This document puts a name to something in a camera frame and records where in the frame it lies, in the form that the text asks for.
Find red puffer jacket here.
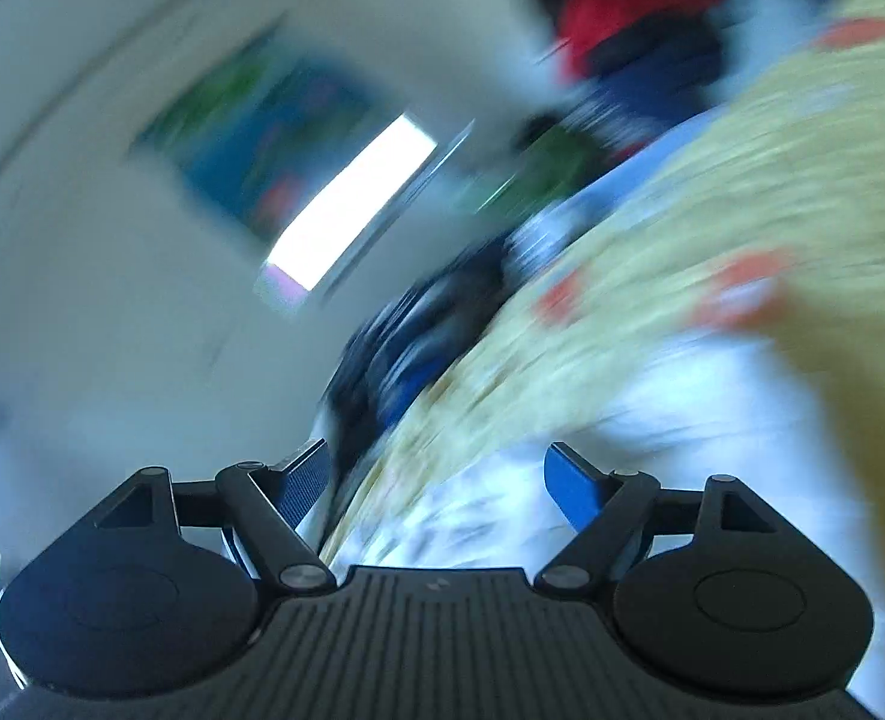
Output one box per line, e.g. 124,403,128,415
554,0,724,80

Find white quilt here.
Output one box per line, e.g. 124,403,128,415
337,330,885,691

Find silver plastic bag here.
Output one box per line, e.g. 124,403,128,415
509,210,563,263

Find pile of dark clothes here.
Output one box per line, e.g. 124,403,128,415
322,232,518,481

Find yellow floral bedsheet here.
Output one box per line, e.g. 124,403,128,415
322,0,885,563

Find lotus print roller blind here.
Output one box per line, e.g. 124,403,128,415
131,22,383,241

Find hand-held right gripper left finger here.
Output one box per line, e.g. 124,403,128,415
86,437,337,595

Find blue towel blanket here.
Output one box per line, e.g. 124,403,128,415
562,105,728,218

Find window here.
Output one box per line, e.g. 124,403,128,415
254,112,443,301

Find green plastic chair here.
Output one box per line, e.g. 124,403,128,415
472,124,586,211

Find navy blue clothes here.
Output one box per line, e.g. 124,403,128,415
562,7,736,158

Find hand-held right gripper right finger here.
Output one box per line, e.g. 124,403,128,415
534,442,781,590

